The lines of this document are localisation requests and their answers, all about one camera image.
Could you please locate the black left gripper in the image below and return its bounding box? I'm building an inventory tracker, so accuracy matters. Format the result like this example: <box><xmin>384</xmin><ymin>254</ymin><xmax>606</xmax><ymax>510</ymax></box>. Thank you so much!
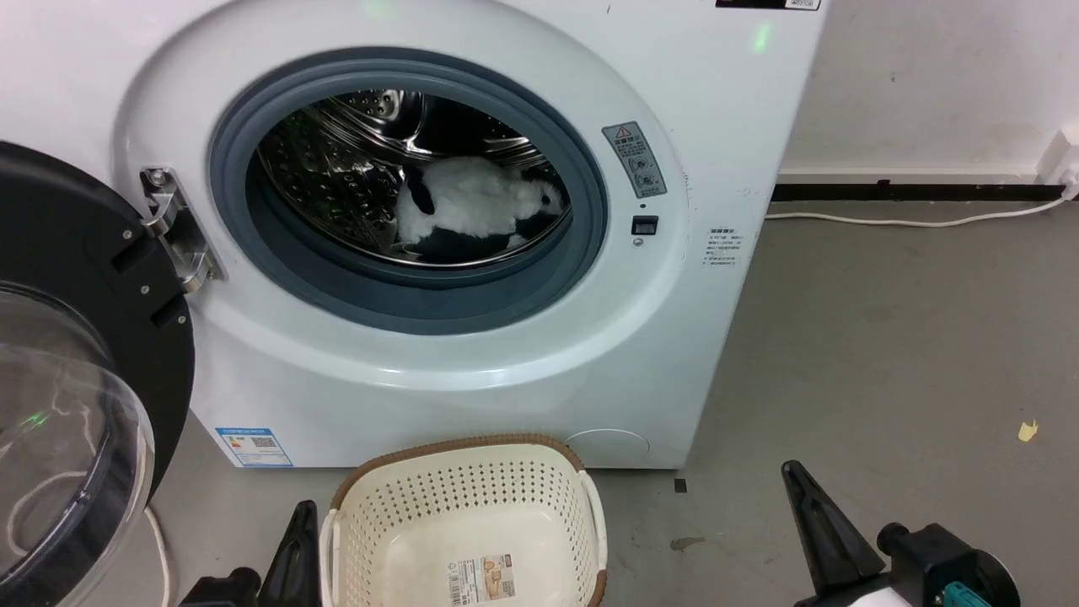
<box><xmin>179</xmin><ymin>501</ymin><xmax>321</xmax><ymax>607</ymax></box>

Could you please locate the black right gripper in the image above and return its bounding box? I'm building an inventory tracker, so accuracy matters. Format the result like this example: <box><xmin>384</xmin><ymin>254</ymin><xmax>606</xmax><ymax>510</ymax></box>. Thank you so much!
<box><xmin>781</xmin><ymin>460</ymin><xmax>1023</xmax><ymax>607</ymax></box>

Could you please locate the black and white panda plush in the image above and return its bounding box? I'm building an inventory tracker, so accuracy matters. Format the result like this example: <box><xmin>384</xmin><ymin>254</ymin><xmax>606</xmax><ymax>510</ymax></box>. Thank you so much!
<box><xmin>395</xmin><ymin>155</ymin><xmax>564</xmax><ymax>261</ymax></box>

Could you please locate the cream perforated laundry basket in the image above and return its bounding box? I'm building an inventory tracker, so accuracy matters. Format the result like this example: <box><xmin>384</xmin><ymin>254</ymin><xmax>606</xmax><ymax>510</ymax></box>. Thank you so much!
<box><xmin>319</xmin><ymin>434</ymin><xmax>609</xmax><ymax>607</ymax></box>

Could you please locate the white front-load washing machine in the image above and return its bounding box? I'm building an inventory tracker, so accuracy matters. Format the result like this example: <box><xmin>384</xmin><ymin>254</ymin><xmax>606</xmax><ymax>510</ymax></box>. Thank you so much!
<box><xmin>0</xmin><ymin>0</ymin><xmax>831</xmax><ymax>470</ymax></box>

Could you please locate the blue energy label sticker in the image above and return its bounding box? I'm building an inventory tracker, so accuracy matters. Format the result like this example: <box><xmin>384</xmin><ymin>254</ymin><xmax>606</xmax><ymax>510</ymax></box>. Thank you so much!
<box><xmin>215</xmin><ymin>427</ymin><xmax>293</xmax><ymax>468</ymax></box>

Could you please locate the paper barcode label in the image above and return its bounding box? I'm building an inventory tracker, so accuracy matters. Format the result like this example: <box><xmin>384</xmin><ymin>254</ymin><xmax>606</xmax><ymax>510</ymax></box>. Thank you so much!
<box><xmin>447</xmin><ymin>554</ymin><xmax>517</xmax><ymax>607</ymax></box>

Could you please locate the round washer filter cover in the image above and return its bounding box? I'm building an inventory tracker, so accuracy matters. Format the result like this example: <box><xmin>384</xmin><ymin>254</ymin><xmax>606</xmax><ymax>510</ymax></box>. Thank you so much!
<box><xmin>565</xmin><ymin>428</ymin><xmax>651</xmax><ymax>467</ymax></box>

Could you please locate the grey rubber door gasket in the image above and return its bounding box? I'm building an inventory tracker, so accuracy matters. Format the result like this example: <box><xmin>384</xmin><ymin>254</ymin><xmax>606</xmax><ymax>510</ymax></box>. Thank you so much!
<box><xmin>208</xmin><ymin>47</ymin><xmax>609</xmax><ymax>336</ymax></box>

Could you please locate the small printed text sticker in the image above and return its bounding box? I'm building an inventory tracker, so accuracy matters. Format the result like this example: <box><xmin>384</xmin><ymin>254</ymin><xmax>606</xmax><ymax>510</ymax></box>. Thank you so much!
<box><xmin>703</xmin><ymin>227</ymin><xmax>744</xmax><ymax>269</ymax></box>

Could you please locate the black baseboard strip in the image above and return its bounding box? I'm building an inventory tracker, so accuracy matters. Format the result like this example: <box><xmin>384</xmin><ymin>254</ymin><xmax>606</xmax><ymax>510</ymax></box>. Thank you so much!
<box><xmin>771</xmin><ymin>180</ymin><xmax>1068</xmax><ymax>203</ymax></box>

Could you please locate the metal washer door hinge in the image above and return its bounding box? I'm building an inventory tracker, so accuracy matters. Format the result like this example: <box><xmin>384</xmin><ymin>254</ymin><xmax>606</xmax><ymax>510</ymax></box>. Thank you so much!
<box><xmin>139</xmin><ymin>167</ymin><xmax>222</xmax><ymax>294</ymax></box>

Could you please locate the black washer door clear glass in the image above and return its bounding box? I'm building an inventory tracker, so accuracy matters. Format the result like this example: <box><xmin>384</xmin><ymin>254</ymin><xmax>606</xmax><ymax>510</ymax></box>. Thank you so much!
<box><xmin>0</xmin><ymin>141</ymin><xmax>196</xmax><ymax>607</ymax></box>

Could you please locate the steel washer drum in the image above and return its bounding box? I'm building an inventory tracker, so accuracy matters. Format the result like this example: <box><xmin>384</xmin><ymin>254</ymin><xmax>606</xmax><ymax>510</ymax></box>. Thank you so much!
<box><xmin>256</xmin><ymin>88</ymin><xmax>564</xmax><ymax>264</ymax></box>

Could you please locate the grey warning sticker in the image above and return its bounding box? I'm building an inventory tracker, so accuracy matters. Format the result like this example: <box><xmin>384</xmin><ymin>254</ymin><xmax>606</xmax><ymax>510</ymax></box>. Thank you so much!
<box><xmin>602</xmin><ymin>121</ymin><xmax>668</xmax><ymax>200</ymax></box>

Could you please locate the white cord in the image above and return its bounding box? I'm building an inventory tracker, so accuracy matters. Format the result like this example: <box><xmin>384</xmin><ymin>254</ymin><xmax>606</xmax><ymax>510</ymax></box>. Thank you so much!
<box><xmin>142</xmin><ymin>504</ymin><xmax>173</xmax><ymax>607</ymax></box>

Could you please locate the white power cable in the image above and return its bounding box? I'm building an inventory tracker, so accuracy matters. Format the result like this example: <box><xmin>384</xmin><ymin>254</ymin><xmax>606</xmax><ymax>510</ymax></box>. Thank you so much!
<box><xmin>765</xmin><ymin>191</ymin><xmax>1079</xmax><ymax>229</ymax></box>

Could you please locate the white wall socket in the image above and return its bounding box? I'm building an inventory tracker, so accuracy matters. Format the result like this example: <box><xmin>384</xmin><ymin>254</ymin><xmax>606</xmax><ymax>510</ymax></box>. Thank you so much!
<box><xmin>1035</xmin><ymin>125</ymin><xmax>1079</xmax><ymax>188</ymax></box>

